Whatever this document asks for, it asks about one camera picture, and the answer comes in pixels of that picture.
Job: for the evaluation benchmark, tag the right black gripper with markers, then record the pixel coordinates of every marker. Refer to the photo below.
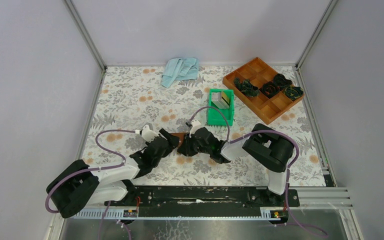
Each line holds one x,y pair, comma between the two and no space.
185,148

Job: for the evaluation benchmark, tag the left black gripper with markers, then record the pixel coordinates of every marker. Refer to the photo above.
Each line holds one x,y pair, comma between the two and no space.
173,141

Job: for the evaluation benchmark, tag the brown leather card holder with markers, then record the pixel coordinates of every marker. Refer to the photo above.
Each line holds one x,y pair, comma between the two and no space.
180,135

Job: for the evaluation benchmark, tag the silver credit card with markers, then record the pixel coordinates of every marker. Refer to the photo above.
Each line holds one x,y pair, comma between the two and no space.
218,100

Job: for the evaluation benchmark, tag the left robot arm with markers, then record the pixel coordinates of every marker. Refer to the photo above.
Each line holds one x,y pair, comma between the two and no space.
82,184

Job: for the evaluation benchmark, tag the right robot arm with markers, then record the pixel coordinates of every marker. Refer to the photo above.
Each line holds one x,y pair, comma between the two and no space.
270,148

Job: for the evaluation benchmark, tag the floral table mat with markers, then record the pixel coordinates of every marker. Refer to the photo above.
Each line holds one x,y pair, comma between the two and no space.
132,96

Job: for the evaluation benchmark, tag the green plastic basket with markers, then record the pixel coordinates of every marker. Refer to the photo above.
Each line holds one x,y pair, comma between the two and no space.
214,118

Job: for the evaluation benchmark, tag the dark rolled sock left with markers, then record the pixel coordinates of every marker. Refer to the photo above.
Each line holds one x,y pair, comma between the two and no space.
246,88

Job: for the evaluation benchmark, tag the dark rolled sock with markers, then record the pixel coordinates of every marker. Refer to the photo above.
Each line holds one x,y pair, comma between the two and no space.
293,92
269,89
246,88
281,81

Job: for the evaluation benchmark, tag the orange compartment tray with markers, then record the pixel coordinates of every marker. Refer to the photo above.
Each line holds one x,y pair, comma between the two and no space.
259,72

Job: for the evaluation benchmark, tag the light blue cloth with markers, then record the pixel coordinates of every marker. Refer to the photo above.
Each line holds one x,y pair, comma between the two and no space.
180,69

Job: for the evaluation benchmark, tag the dark rolled sock middle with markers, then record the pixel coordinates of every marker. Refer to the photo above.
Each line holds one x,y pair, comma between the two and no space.
269,89

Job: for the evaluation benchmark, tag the dark rolled sock top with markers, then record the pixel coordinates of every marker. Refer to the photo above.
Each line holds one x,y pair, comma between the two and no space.
281,81

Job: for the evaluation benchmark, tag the dark rolled sock right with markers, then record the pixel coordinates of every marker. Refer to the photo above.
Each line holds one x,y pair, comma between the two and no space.
293,92

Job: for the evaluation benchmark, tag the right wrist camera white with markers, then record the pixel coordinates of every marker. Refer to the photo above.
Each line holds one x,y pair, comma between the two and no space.
194,125

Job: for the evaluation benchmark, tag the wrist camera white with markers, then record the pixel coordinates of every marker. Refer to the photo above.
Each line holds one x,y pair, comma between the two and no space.
194,125
147,133

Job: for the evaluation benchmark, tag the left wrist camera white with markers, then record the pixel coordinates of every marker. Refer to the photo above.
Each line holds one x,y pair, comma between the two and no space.
147,133

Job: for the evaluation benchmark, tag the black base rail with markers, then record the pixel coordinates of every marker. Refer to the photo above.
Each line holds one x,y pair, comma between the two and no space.
204,201

